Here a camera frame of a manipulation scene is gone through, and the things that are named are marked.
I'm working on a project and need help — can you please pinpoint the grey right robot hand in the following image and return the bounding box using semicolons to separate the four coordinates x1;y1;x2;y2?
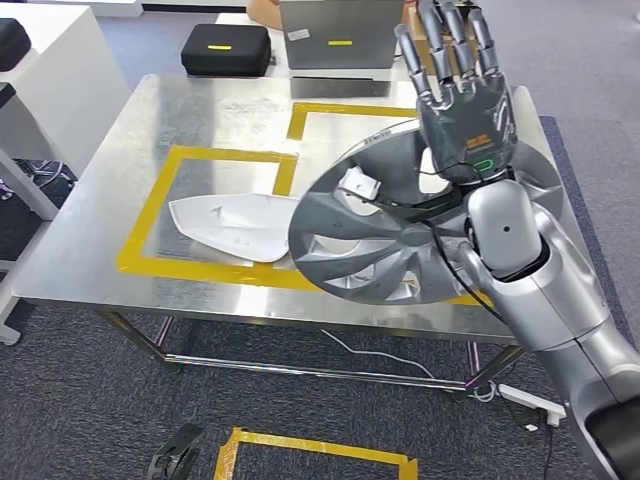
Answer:
393;0;518;185

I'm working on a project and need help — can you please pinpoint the grey plastic wheel hubcap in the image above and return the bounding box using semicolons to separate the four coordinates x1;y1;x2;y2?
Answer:
288;119;565;307

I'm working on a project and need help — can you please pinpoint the white plastic panel part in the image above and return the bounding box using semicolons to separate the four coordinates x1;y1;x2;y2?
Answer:
168;193;301;264

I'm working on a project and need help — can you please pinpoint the steel workbench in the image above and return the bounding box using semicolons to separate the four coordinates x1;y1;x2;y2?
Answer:
12;72;606;400

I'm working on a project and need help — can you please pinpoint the brown cardboard box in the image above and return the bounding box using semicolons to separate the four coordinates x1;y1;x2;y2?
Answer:
402;5;481;77

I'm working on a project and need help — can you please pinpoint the grey laptop with yellow label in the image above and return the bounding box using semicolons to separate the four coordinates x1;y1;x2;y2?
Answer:
278;0;406;82

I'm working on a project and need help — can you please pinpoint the white floor power strip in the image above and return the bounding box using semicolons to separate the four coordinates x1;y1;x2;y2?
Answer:
497;384;567;429

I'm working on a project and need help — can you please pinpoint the black case with yellow label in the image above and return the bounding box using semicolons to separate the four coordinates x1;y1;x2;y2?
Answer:
180;23;272;78

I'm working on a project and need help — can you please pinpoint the chrome stool base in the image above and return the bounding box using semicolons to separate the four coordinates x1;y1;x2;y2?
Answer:
0;158;77;201

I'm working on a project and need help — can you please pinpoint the black right wrist camera bracket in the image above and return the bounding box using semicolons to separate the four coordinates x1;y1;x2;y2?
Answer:
374;188;471;225

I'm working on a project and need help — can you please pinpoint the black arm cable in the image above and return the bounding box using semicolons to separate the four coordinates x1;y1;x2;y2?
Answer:
425;218;509;326

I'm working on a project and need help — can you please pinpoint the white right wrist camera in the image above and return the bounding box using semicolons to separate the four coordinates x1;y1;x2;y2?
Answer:
338;166;382;201

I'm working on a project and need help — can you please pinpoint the white floor cable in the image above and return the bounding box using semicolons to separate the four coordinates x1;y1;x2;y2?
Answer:
319;329;497;404

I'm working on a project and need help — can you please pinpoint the black floor cable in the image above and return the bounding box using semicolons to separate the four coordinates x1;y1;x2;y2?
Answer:
500;396;555;480

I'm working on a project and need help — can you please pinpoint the white pedestal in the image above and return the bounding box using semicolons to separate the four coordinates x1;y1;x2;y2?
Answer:
0;3;132;179

